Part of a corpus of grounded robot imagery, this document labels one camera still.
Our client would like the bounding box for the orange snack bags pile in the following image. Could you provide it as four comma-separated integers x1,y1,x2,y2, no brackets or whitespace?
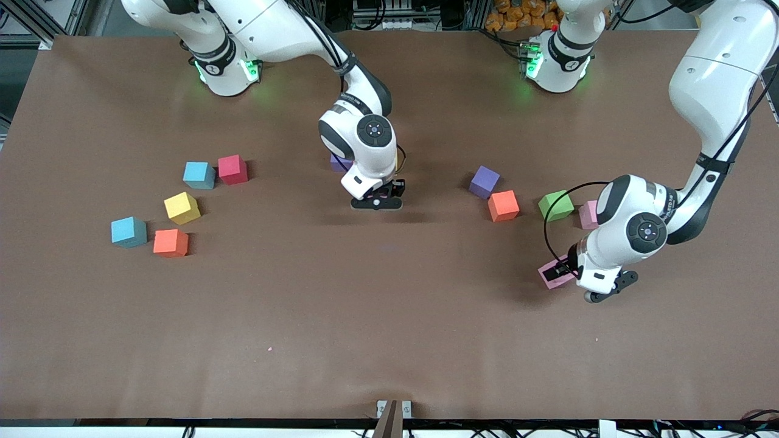
485,0,564,32

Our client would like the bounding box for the pink foam cube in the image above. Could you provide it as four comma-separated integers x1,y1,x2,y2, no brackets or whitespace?
537,259,579,290
578,200,602,231

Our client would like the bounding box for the green foam cube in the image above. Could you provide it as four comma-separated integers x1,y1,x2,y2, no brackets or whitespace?
538,190,575,223

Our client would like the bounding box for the white socket strip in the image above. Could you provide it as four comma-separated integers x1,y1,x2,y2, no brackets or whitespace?
353,0,416,32

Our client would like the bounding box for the aluminium frame profile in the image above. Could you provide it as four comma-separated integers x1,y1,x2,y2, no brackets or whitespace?
0,0,92,50
730,0,779,44

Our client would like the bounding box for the light blue foam cube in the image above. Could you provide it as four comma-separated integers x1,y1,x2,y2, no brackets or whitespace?
111,217,148,249
183,161,217,190

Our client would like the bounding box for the brown wooden stick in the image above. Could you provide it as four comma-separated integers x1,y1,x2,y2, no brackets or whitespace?
372,400,403,438

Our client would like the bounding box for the orange foam cube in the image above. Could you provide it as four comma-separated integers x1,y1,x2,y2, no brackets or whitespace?
153,229,189,258
487,190,520,223

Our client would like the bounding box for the red foam cube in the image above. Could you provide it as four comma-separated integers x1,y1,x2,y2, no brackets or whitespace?
217,155,249,184

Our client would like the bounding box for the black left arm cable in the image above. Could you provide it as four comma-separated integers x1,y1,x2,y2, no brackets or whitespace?
543,0,779,274

